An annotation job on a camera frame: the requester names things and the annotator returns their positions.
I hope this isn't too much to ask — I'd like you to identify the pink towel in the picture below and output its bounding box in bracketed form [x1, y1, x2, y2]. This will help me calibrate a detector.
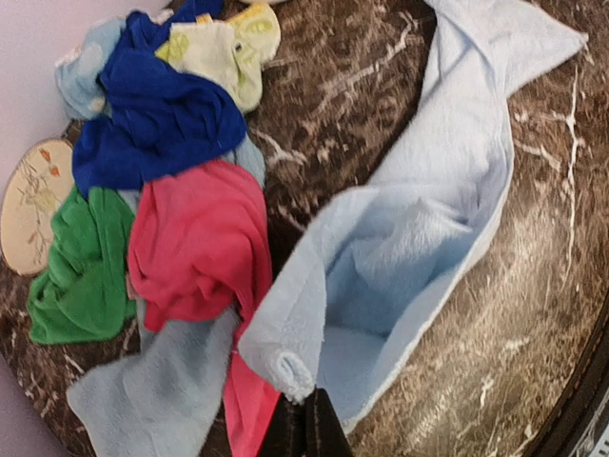
[128, 160, 279, 456]

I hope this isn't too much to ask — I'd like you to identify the green towel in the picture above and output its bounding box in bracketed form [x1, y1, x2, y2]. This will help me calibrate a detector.
[27, 188, 136, 345]

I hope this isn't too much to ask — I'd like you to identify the large pale blue towel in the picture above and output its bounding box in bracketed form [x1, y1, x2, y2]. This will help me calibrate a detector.
[239, 1, 587, 432]

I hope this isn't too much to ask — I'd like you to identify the white slotted cable duct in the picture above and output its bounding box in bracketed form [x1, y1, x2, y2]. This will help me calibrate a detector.
[589, 437, 609, 457]

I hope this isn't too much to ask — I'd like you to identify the beige bird-painted plate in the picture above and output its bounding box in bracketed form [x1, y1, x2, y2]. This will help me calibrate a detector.
[1, 138, 74, 276]

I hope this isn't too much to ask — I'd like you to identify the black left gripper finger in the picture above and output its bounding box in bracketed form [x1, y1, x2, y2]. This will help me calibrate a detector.
[259, 387, 353, 457]

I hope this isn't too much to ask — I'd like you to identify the royal blue towel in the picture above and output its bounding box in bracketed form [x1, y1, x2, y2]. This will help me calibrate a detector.
[72, 1, 246, 196]

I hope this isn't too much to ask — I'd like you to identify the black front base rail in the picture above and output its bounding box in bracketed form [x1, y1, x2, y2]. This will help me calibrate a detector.
[537, 331, 608, 456]

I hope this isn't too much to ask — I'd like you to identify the pale yellow patterned towel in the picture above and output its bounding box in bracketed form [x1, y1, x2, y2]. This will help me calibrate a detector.
[155, 3, 281, 113]

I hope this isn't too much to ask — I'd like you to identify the light blue dotted towel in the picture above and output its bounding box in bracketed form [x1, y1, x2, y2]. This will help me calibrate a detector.
[54, 17, 126, 120]

